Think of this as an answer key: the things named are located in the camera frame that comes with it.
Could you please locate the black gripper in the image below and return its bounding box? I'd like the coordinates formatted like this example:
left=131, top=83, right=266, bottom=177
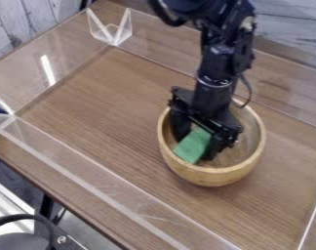
left=168, top=76, right=242, bottom=160

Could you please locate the green rectangular block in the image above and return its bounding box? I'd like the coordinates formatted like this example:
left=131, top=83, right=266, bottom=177
left=174, top=127, right=211, bottom=164

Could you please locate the brown wooden bowl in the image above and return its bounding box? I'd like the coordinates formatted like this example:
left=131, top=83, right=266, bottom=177
left=156, top=106, right=266, bottom=187

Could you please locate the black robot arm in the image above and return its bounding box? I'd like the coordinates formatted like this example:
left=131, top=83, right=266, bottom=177
left=147, top=0, right=255, bottom=164

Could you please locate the black table leg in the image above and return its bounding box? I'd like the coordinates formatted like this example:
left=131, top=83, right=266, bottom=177
left=39, top=194, right=53, bottom=219

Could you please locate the clear acrylic tray wall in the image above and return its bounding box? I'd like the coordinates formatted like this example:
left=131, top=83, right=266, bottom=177
left=0, top=3, right=316, bottom=250

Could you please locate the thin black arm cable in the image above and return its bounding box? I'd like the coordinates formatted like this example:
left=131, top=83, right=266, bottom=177
left=232, top=72, right=254, bottom=109

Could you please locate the grey metal base plate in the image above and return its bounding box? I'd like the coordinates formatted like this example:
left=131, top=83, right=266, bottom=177
left=0, top=226, right=87, bottom=250

